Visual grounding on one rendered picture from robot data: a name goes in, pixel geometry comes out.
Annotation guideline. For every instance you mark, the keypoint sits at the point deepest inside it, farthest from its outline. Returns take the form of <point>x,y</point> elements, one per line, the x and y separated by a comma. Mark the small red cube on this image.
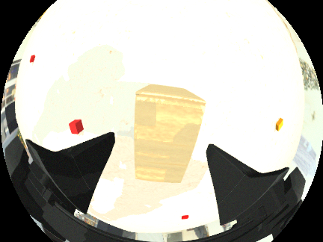
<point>76,126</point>
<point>32,58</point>

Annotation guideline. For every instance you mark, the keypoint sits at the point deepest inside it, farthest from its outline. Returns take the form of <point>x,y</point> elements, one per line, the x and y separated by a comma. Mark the small orange block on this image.
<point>279,124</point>

